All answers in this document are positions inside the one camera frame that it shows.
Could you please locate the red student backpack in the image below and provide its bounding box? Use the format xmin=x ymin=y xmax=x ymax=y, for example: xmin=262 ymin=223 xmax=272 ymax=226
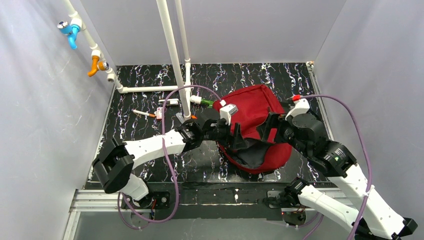
xmin=218 ymin=84 xmax=292 ymax=174

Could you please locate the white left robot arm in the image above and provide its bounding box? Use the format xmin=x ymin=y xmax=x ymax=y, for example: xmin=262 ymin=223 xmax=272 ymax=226
xmin=92 ymin=118 xmax=248 ymax=201

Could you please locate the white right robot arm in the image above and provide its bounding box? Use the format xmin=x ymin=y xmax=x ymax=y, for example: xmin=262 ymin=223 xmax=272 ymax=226
xmin=257 ymin=113 xmax=418 ymax=240

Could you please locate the grey orange-capped marker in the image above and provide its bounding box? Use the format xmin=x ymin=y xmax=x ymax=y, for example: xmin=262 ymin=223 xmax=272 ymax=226
xmin=175 ymin=112 xmax=185 ymax=124

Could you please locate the white stapler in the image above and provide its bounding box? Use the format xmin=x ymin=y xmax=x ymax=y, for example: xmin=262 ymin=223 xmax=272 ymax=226
xmin=158 ymin=98 xmax=180 ymax=106

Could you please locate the small red white card box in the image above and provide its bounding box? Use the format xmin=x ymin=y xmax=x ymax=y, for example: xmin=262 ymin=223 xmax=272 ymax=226
xmin=155 ymin=107 xmax=163 ymax=120

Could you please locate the white orange-tipped marker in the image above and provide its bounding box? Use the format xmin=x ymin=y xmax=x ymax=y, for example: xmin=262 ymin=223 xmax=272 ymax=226
xmin=132 ymin=109 xmax=156 ymax=118

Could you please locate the orange faucet valve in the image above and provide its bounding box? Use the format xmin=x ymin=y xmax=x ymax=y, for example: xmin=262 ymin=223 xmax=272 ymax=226
xmin=87 ymin=55 xmax=110 ymax=77

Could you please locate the blue faucet valve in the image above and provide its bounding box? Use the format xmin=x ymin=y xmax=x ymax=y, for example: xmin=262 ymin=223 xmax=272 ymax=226
xmin=57 ymin=21 xmax=81 ymax=50

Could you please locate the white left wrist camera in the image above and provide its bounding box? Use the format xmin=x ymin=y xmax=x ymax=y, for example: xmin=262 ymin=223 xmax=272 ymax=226
xmin=219 ymin=100 xmax=238 ymax=126

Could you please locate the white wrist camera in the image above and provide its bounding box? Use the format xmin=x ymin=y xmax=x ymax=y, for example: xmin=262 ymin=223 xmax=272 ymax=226
xmin=219 ymin=100 xmax=238 ymax=126
xmin=285 ymin=95 xmax=310 ymax=120

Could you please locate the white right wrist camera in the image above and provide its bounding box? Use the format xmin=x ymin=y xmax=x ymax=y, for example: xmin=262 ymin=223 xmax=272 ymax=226
xmin=285 ymin=95 xmax=310 ymax=120

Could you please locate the white PVC pipe frame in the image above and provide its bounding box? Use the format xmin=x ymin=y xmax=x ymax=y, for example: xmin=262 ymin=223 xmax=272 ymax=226
xmin=63 ymin=0 xmax=192 ymax=120

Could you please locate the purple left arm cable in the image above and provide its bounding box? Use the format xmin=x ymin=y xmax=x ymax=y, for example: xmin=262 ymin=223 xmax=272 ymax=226
xmin=117 ymin=85 xmax=228 ymax=230

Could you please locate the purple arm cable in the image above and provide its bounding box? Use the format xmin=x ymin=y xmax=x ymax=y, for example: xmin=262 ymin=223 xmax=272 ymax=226
xmin=117 ymin=85 xmax=228 ymax=230
xmin=291 ymin=94 xmax=374 ymax=240

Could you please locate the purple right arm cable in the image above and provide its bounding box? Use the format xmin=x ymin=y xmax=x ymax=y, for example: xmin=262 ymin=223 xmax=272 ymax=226
xmin=291 ymin=94 xmax=374 ymax=240

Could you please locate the aluminium rail frame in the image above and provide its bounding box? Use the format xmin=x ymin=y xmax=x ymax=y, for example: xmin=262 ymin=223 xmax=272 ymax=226
xmin=62 ymin=188 xmax=352 ymax=240

